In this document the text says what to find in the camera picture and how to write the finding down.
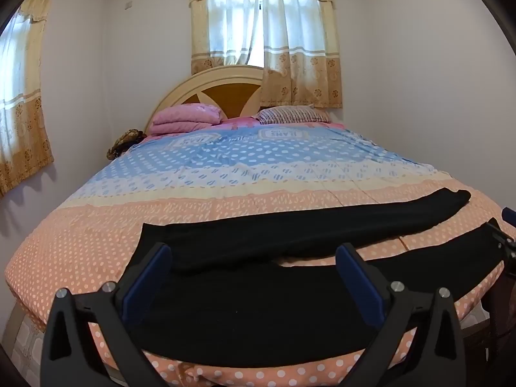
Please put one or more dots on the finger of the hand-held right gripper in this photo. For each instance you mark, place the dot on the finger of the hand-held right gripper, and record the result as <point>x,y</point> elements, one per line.
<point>504,246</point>
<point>511,215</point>

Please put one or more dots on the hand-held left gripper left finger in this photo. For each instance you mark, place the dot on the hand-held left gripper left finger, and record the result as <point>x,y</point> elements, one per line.
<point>150,280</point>

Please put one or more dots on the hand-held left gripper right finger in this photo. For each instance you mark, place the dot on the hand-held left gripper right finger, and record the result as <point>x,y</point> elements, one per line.
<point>358,280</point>

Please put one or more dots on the black pants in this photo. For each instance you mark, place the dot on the black pants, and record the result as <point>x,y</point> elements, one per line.
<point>262,310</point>

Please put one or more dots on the dark cloth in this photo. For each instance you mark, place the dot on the dark cloth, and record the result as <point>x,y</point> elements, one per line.
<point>498,314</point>

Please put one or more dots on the dotted pastel bedspread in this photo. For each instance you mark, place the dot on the dotted pastel bedspread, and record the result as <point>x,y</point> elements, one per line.
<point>242,177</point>

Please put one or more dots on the brown patterned bundle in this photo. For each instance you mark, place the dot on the brown patterned bundle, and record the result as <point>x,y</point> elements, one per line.
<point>125,142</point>

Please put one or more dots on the folded pink blanket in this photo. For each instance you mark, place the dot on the folded pink blanket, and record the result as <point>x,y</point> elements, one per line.
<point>183,119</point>

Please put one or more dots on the striped pillow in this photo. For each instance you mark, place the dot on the striped pillow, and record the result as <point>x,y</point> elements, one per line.
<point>292,114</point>

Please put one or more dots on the cream wooden bed headboard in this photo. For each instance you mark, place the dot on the cream wooden bed headboard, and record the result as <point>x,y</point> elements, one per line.
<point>225,92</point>

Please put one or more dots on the beige floral window curtain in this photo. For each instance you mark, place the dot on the beige floral window curtain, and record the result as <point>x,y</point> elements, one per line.
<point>22,100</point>
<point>302,48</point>
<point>225,20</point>

